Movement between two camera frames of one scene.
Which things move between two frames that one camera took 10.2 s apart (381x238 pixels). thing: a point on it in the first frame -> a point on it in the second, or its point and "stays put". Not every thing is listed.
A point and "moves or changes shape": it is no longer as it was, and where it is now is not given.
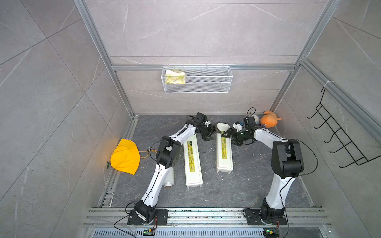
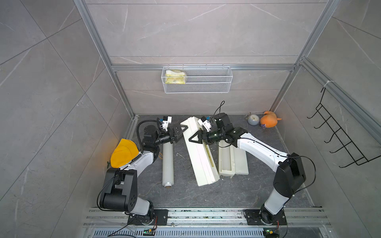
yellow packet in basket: (175, 76) stays put
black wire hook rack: (352, 152) stays put
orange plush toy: (269, 119) stays put
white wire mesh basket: (197, 80) stays put
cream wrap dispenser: (224, 153) moves or changes shape
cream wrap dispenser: (193, 168) -> (204, 163)
